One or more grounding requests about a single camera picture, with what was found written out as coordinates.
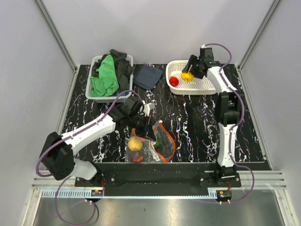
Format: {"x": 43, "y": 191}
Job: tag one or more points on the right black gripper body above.
{"x": 195, "y": 68}

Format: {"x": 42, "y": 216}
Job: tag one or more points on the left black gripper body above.
{"x": 139, "y": 123}

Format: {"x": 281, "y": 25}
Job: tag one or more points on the clear zip top bag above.
{"x": 162, "y": 154}

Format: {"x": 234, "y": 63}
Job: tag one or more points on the dark green fake vegetable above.
{"x": 157, "y": 143}

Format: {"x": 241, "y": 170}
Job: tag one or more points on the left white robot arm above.
{"x": 58, "y": 153}

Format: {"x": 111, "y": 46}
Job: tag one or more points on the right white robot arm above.
{"x": 229, "y": 110}

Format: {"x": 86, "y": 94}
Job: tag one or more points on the yellow fake fruit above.
{"x": 135, "y": 144}

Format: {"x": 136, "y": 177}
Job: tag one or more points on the dark red fake fruit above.
{"x": 136, "y": 157}

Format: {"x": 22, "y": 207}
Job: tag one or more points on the white perforated basket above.
{"x": 202, "y": 84}

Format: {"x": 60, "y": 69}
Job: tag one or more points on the blue checkered cloth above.
{"x": 120, "y": 93}

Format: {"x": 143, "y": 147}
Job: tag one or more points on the folded dark blue cloth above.
{"x": 146, "y": 76}

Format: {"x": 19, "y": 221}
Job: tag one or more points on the green cloth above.
{"x": 106, "y": 83}

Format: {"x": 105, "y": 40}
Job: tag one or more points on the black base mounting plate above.
{"x": 157, "y": 179}

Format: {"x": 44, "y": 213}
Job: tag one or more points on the black cloth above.
{"x": 123, "y": 68}

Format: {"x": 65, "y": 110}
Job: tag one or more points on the white slotted cable duct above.
{"x": 91, "y": 194}

